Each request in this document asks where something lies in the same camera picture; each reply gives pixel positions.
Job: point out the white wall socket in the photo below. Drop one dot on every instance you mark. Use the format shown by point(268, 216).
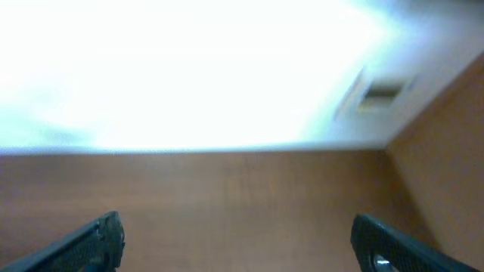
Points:
point(373, 94)

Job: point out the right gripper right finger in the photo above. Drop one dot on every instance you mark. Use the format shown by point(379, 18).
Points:
point(380, 247)

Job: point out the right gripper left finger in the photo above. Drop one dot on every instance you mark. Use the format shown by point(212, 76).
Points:
point(96, 246)

